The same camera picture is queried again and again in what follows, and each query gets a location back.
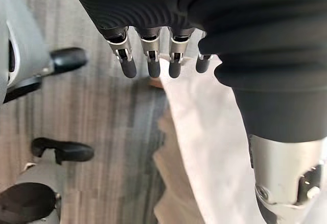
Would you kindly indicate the dark left robot foot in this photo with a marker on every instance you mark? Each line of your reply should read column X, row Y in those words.
column 67, row 59

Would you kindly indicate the white bed sheet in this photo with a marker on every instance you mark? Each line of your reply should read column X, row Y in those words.
column 204, row 132

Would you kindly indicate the silver right robot leg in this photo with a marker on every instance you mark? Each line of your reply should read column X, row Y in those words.
column 28, row 201

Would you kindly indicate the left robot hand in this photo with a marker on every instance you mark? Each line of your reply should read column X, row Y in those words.
column 230, row 17

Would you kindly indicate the dark robot foot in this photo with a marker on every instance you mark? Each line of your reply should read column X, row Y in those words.
column 67, row 59
column 69, row 152

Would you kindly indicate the dark right robot foot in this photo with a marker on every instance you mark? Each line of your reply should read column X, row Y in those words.
column 69, row 152

